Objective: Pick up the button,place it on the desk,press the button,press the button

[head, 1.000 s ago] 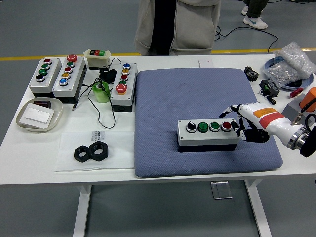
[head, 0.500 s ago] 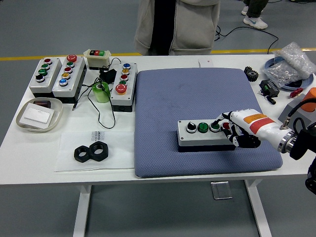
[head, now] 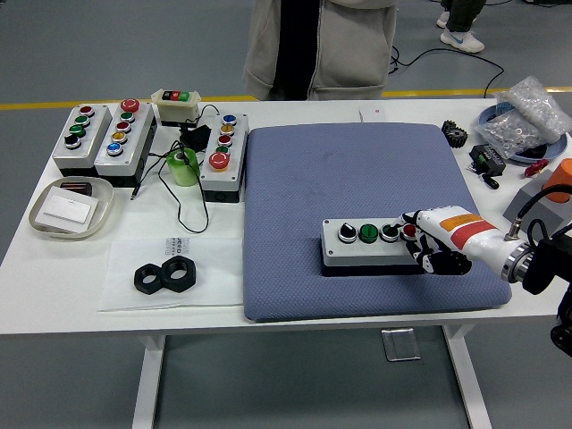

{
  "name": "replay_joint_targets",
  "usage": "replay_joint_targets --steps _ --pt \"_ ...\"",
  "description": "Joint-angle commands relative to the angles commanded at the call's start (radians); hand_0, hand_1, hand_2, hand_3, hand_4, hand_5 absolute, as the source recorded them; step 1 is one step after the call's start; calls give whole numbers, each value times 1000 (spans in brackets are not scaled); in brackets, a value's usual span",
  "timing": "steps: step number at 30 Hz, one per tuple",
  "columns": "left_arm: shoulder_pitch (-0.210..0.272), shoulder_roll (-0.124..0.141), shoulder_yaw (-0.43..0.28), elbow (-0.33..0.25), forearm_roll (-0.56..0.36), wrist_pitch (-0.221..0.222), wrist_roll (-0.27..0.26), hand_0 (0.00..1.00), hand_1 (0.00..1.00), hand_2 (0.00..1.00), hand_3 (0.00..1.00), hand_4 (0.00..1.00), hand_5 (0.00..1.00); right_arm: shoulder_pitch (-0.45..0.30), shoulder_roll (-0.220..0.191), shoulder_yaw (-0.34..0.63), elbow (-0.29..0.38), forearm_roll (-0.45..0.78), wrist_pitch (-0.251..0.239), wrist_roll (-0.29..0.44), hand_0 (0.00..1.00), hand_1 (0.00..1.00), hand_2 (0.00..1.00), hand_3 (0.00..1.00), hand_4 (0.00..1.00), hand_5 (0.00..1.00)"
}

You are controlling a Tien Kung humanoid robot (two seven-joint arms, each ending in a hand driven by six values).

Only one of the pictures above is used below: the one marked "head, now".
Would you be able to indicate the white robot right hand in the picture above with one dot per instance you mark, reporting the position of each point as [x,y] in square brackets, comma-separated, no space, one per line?
[465,232]

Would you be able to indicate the grey knob and button box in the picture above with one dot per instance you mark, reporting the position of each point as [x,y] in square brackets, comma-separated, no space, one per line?
[357,254]

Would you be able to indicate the short grey mushroom-button box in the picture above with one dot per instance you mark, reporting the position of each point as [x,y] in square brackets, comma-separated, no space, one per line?
[214,176]

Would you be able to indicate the long grey mushroom-button box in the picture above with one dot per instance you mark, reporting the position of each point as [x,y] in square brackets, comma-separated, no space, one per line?
[134,147]

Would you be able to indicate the grey four-button control box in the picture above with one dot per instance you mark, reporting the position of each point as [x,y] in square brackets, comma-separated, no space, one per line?
[87,147]

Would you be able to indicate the black electronic module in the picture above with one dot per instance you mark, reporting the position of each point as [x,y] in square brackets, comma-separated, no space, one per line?
[489,158]

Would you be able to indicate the small red clip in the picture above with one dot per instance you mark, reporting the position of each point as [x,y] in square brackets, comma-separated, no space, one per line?
[536,169]

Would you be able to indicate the black gear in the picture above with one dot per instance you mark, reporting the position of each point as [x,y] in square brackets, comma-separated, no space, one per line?
[455,133]

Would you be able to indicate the clear bag of metal washers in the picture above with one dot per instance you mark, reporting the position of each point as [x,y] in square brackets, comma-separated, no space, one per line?
[509,132]

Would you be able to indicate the blue round plate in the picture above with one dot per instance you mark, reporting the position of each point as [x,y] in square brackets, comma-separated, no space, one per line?
[556,149]

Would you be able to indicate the metal floor plate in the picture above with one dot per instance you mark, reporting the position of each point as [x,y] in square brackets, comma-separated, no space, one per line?
[401,344]

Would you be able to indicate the bubble wrap bag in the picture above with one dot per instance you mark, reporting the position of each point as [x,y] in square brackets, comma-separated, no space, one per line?
[540,105]

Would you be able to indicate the white table leg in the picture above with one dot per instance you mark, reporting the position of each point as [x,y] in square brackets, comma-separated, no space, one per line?
[469,384]
[149,384]

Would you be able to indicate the blue-grey padded mat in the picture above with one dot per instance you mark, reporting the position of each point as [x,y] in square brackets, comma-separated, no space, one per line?
[290,187]

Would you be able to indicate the background person's legs and shoes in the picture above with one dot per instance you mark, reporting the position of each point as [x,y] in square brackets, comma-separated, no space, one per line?
[462,38]

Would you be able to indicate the white printed plastic sheet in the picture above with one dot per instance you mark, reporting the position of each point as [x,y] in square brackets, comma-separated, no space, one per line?
[214,277]

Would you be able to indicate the black power adapter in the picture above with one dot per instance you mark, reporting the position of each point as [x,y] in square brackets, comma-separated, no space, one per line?
[196,137]

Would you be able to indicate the green tape roll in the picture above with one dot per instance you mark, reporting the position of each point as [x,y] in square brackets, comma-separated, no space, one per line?
[183,172]

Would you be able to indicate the large black hex nut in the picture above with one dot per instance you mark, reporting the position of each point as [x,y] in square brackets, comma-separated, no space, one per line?
[179,277]

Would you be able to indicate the small black hex nut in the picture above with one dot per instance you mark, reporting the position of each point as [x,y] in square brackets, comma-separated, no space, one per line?
[143,281]

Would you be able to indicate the white oval tray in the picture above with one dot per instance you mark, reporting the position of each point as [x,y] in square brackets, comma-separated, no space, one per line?
[100,205]

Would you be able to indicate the dark red small box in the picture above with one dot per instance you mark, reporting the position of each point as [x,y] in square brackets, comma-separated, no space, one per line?
[76,187]

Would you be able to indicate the cream three-button switch box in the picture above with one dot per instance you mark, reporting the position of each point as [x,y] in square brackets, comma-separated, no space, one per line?
[176,107]

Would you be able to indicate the white flat switch plate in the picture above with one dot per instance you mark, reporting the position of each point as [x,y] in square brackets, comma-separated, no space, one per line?
[67,207]

